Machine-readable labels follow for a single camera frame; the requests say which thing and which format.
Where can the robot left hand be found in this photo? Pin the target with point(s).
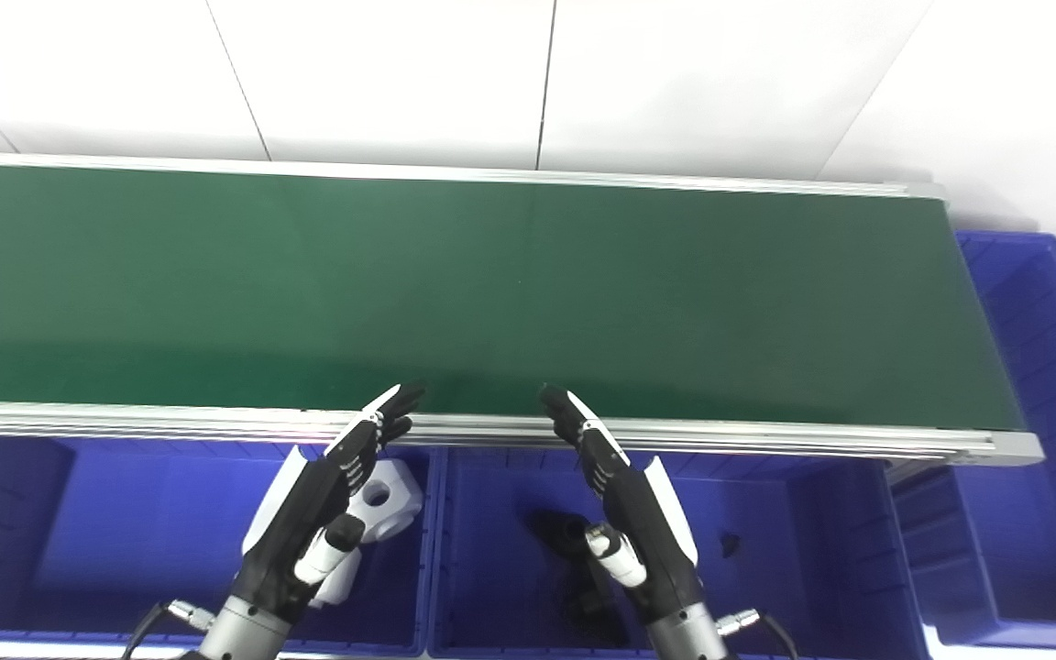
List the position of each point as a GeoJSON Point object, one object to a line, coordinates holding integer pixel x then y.
{"type": "Point", "coordinates": [308, 513]}

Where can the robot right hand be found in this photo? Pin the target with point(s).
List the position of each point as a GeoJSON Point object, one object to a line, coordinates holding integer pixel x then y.
{"type": "Point", "coordinates": [647, 522]}

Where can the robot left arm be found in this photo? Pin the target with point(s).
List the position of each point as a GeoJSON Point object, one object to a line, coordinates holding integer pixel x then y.
{"type": "Point", "coordinates": [244, 634]}

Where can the white block part with hole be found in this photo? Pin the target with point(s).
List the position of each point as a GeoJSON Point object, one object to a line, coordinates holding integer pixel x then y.
{"type": "Point", "coordinates": [340, 582]}
{"type": "Point", "coordinates": [395, 504]}

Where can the black flanged part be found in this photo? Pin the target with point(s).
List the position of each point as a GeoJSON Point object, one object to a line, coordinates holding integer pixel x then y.
{"type": "Point", "coordinates": [574, 559]}

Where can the blue bin with black parts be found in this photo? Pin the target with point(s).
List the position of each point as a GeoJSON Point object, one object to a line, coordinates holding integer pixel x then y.
{"type": "Point", "coordinates": [766, 568]}

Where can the green conveyor belt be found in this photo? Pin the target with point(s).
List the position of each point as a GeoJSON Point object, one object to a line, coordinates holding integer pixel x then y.
{"type": "Point", "coordinates": [766, 442]}
{"type": "Point", "coordinates": [491, 293]}

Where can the blue bin with white parts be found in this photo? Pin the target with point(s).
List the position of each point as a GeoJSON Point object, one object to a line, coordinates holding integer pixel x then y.
{"type": "Point", "coordinates": [125, 541]}

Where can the empty blue bin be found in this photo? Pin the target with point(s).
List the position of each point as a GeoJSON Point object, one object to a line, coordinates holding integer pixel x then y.
{"type": "Point", "coordinates": [1041, 513]}

